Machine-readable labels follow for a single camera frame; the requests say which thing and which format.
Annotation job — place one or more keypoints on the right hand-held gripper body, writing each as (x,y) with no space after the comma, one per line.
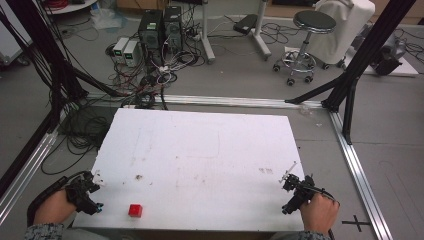
(301,195)

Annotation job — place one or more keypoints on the white power supply unit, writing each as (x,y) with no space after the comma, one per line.
(131,53)
(120,48)

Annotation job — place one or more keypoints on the clear plastic bag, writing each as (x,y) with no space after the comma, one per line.
(106,18)

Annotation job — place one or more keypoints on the black computer tower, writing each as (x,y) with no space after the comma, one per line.
(173,28)
(150,30)

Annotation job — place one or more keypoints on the red cube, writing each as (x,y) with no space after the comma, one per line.
(135,210)

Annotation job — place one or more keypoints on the aluminium floor rail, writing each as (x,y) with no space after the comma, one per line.
(360,173)
(233,100)
(23,180)

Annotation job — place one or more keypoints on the black braced frame post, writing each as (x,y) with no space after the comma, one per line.
(373,46)

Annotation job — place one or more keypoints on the white covered equipment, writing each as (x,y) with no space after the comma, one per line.
(353,20)

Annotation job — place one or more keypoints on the white floor board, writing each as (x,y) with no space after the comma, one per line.
(400,70)

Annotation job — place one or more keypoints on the person's right hand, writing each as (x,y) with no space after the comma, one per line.
(319,213)

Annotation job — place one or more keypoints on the white panel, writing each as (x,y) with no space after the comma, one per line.
(10,40)

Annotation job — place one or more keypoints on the black flat box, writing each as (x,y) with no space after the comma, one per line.
(245,24)

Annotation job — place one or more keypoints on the round white table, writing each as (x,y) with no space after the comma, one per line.
(71,7)

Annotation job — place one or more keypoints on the black round stool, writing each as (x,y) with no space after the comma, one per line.
(313,21)

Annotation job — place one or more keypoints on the white stand leg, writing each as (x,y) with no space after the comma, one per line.
(261,36)
(207,36)

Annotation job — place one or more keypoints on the person's left hand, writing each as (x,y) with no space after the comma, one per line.
(53,208)

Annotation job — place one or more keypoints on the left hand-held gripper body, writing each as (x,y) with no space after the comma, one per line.
(80,196)

